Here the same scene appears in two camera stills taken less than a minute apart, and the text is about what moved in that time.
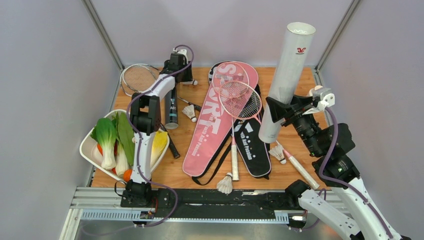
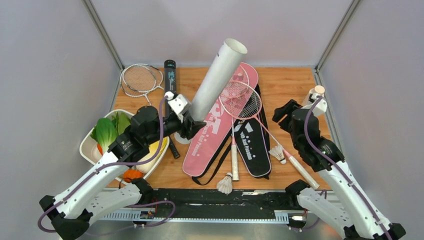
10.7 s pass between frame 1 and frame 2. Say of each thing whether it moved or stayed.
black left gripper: moved
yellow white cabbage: stayed
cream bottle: stayed
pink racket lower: stayed
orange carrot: stayed
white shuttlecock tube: moved
